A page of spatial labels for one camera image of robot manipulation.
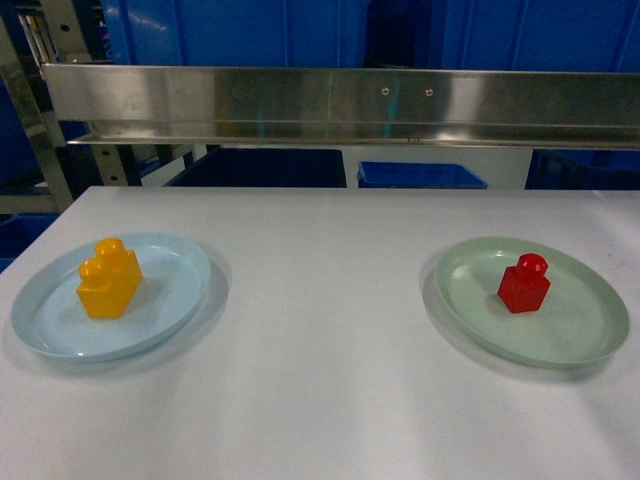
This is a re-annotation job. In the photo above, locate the red single-stud toy block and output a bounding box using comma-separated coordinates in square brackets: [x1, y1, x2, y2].
[497, 253, 551, 314]

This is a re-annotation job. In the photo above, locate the yellow two-stud toy block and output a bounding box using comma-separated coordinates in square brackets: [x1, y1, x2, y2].
[76, 237, 143, 320]

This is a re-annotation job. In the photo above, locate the small blue bin behind table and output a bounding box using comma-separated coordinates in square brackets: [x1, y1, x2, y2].
[357, 161, 487, 189]

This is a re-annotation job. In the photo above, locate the dark blue bin behind table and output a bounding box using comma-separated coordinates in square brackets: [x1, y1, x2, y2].
[167, 148, 347, 188]

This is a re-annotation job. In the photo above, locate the light green plastic plate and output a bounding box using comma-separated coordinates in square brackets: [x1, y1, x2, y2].
[434, 237, 630, 369]

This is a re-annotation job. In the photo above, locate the light blue plastic plate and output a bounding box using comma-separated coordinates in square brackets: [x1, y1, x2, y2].
[11, 233, 211, 362]

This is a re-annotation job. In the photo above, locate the stainless steel shelf rail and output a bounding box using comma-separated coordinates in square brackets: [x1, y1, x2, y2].
[44, 64, 639, 150]

